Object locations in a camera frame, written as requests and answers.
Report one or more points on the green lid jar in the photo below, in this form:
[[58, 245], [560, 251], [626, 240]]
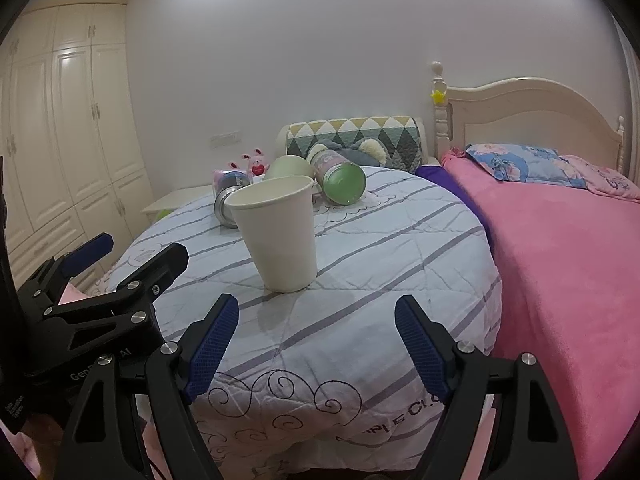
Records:
[[344, 183]]

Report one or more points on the white wall socket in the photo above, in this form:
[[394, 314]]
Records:
[[225, 137]]

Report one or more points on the pink bunny plush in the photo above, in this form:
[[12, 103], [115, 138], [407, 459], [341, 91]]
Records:
[[258, 162]]

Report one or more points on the white paper cup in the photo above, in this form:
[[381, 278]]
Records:
[[280, 240]]

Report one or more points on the pink printed pillow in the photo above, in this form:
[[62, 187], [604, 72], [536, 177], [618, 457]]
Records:
[[610, 177]]

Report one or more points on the blue printed pillow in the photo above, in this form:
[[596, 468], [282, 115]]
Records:
[[520, 162]]

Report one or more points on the triangle pattern cushion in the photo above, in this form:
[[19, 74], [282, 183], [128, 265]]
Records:
[[360, 132]]

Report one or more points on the striped white quilt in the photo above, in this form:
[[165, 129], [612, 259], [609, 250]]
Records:
[[380, 285]]

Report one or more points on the cream wardrobe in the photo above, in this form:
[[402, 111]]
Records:
[[70, 125]]

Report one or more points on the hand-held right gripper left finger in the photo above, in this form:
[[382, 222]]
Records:
[[214, 347]]

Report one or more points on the white nightstand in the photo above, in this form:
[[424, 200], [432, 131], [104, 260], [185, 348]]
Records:
[[175, 199]]

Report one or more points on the light green cup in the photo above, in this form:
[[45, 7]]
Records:
[[287, 167]]

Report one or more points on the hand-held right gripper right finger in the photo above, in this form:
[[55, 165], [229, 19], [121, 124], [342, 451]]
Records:
[[420, 347]]

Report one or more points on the grey plush toy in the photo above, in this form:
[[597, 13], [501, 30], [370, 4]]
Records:
[[350, 152]]

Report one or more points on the cream wooden headboard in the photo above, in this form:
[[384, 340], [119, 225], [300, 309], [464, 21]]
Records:
[[530, 110]]

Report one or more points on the grey metal can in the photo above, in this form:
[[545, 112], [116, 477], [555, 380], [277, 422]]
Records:
[[225, 206]]

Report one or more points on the pink blanket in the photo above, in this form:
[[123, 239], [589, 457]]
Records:
[[565, 270]]

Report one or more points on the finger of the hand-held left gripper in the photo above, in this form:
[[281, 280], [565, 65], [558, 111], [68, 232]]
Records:
[[155, 272], [87, 255]]

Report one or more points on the yellow star toy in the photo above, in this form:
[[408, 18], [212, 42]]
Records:
[[439, 96]]

